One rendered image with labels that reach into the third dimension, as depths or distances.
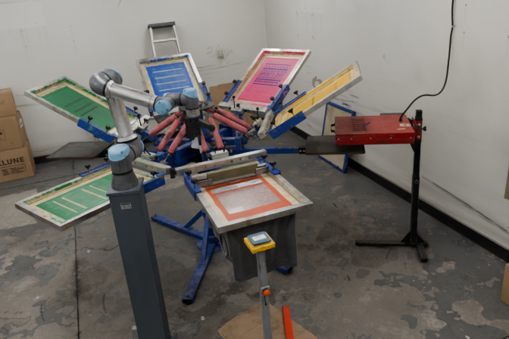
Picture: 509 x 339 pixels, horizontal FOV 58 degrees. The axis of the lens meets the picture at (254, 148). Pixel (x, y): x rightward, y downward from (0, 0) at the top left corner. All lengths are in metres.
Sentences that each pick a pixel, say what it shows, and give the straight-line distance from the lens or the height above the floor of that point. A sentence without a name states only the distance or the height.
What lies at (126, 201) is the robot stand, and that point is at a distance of 2.67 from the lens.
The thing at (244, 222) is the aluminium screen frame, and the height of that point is 0.98.
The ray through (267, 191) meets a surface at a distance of 2.96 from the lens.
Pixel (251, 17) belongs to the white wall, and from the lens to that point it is 7.37.
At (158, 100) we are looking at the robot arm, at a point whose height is 1.70.
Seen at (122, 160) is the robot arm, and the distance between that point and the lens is 2.61.
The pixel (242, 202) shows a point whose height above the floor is 0.95.
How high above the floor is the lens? 2.24
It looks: 20 degrees down
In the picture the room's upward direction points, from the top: 5 degrees counter-clockwise
